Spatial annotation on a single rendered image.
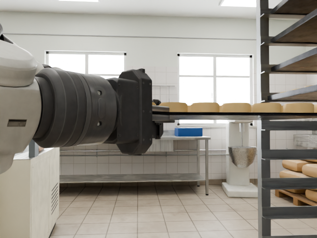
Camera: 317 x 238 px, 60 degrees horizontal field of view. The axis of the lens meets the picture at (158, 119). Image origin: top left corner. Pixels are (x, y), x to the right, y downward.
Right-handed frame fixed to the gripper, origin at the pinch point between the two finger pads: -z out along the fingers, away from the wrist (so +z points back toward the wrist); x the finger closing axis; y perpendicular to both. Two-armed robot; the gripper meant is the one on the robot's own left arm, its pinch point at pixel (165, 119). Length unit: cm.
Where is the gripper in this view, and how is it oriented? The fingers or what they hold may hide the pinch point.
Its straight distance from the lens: 84.8
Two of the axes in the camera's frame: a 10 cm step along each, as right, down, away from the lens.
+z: -7.5, 0.2, 6.6
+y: 6.6, 0.1, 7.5
